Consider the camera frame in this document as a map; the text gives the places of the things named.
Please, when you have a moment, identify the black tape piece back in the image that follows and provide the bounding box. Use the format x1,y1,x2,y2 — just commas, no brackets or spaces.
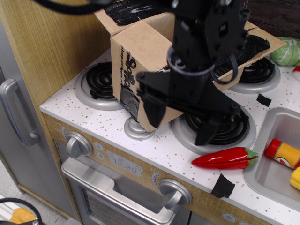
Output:
256,94,272,107

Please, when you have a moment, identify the green toy cabbage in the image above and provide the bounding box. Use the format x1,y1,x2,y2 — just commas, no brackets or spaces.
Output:
270,37,300,66

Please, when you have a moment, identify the red white toy food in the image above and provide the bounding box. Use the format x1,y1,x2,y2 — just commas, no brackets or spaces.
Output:
292,66,300,81

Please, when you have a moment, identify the red yellow toy bottle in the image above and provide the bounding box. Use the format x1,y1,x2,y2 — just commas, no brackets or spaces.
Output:
265,139,300,170

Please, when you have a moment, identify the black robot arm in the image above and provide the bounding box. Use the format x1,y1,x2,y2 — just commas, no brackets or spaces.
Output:
111,0,248,145

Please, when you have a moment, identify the orange object on floor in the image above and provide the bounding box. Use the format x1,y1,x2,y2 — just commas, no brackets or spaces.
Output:
9,208,36,224

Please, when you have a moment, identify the black burner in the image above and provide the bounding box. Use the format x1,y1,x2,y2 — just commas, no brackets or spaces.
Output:
172,106,256,155
229,57,281,94
75,61,123,111

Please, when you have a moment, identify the small silver centre burner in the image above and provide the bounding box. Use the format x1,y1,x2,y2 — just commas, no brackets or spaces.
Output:
124,117,155,141

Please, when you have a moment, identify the front right black burner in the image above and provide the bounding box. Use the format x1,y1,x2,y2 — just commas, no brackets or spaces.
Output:
172,106,256,155

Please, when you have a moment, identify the back right black burner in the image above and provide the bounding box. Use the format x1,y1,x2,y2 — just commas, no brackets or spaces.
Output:
229,57,281,94

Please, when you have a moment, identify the silver toy sink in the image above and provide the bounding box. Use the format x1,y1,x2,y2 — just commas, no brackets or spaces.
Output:
244,107,300,211

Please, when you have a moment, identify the silver oven knob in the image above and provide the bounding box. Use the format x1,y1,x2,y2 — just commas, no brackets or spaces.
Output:
159,179,192,209
66,131,93,158

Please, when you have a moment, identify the yellow toy corn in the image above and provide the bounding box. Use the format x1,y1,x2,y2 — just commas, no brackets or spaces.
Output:
290,167,300,190

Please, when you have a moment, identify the left black burner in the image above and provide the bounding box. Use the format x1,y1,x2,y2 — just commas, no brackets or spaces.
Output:
75,61,123,111

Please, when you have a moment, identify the black tape piece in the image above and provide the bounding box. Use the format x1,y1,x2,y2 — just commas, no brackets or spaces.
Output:
256,94,272,107
211,174,235,198

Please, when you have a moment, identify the grey fridge door handle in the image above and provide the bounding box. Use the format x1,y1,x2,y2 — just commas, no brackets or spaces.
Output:
0,78,39,147

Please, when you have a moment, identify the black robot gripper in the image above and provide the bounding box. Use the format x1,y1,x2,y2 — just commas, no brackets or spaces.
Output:
136,71,240,146

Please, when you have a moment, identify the oven clock display panel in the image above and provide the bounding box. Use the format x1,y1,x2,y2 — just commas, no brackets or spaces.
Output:
107,151,143,177

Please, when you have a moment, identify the silver oven door handle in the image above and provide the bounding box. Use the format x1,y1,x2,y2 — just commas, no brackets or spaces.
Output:
61,158,176,225

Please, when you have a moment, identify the small brown cardboard box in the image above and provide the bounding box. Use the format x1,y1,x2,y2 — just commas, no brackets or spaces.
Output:
97,0,284,131

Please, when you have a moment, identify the right silver oven knob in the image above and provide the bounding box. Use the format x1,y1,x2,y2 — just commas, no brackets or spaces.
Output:
159,179,192,209

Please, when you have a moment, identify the red toy chili pepper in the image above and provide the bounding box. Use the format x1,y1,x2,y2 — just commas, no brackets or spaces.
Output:
191,147,258,170

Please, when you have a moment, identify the black tape piece front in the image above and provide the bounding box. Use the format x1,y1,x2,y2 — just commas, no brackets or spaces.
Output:
211,174,235,198

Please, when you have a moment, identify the left silver oven knob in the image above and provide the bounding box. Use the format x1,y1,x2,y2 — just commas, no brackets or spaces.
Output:
66,131,93,158

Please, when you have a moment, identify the black cable loop floor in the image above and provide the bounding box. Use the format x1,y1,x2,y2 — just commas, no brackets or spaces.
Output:
0,198,43,225

